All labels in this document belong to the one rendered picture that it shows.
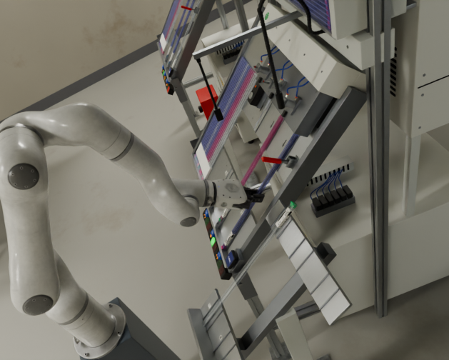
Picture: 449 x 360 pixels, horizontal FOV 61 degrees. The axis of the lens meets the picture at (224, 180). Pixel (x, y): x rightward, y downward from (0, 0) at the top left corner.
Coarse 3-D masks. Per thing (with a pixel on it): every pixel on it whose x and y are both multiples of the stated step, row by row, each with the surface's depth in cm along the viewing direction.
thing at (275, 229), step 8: (288, 208) 97; (272, 232) 100; (264, 240) 102; (264, 248) 102; (256, 256) 103; (248, 264) 105; (240, 272) 107; (240, 280) 108; (232, 288) 109; (224, 296) 111; (216, 304) 113; (216, 312) 114; (208, 320) 115
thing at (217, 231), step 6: (192, 156) 176; (198, 174) 166; (210, 210) 149; (210, 216) 147; (216, 222) 145; (216, 228) 142; (216, 234) 139; (216, 240) 138; (222, 240) 138; (222, 252) 133; (222, 258) 132
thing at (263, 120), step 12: (252, 36) 148; (252, 48) 146; (264, 48) 138; (252, 60) 145; (264, 60) 136; (252, 108) 137; (264, 108) 129; (252, 120) 136; (264, 120) 128; (276, 120) 122; (324, 120) 101; (264, 132) 127; (276, 132) 120; (288, 132) 114; (312, 132) 104; (276, 144) 119; (300, 144) 108; (276, 156) 118; (300, 156) 107; (288, 168) 111
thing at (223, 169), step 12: (228, 156) 149; (216, 168) 155; (228, 168) 145; (216, 216) 147; (228, 216) 138; (240, 216) 131; (252, 216) 124; (228, 228) 136; (240, 228) 129; (252, 228) 122; (240, 240) 128; (228, 252) 133
